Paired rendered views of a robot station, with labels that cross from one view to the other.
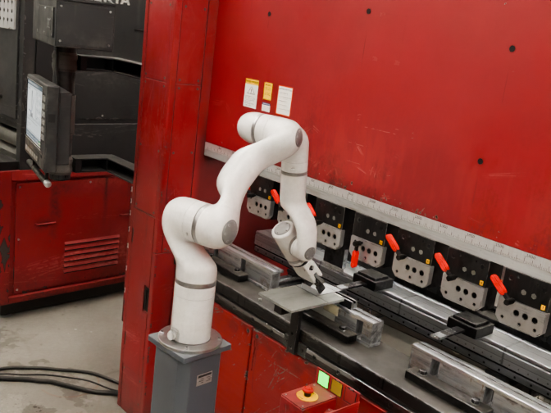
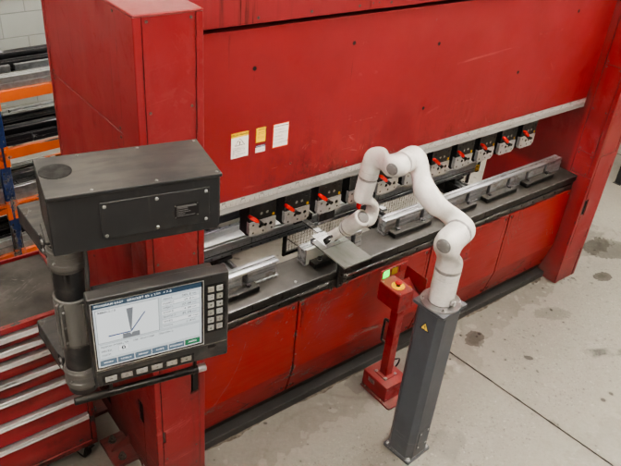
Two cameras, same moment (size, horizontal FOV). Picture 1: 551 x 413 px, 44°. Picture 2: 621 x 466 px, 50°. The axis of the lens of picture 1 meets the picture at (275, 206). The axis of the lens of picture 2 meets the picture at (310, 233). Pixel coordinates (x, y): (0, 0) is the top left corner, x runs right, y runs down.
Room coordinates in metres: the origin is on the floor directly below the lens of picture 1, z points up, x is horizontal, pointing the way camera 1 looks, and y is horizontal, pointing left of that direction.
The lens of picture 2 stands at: (2.45, 2.71, 2.88)
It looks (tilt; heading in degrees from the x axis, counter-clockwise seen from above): 32 degrees down; 271
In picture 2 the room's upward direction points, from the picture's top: 6 degrees clockwise
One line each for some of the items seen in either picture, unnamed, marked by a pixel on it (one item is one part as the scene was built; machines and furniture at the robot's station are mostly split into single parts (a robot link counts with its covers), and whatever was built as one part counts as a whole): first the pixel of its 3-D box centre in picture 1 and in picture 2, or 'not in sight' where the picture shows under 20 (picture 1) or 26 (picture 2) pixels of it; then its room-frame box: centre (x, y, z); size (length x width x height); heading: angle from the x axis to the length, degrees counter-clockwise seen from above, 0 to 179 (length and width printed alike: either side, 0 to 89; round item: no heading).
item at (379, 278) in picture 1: (360, 281); (305, 219); (2.56, -0.37, 1.01); 0.26 x 0.12 x 0.05; 132
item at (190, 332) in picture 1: (193, 310); (444, 285); (1.88, 0.20, 1.09); 0.19 x 0.19 x 0.18
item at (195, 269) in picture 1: (190, 239); (449, 250); (1.90, 0.23, 1.30); 0.19 x 0.12 x 0.24; 58
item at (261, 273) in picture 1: (240, 261); (233, 280); (2.86, 0.12, 0.92); 0.50 x 0.06 x 0.10; 42
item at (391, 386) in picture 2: not in sight; (387, 383); (1.98, -0.20, 0.06); 0.25 x 0.20 x 0.12; 132
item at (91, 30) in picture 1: (67, 97); (134, 281); (3.05, 0.98, 1.53); 0.51 x 0.25 x 0.85; 31
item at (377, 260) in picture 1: (375, 238); (355, 184); (2.32, -0.36, 1.26); 0.15 x 0.09 x 0.17; 42
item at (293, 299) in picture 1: (301, 297); (341, 250); (2.35, -0.14, 1.00); 0.26 x 0.18 x 0.01; 132
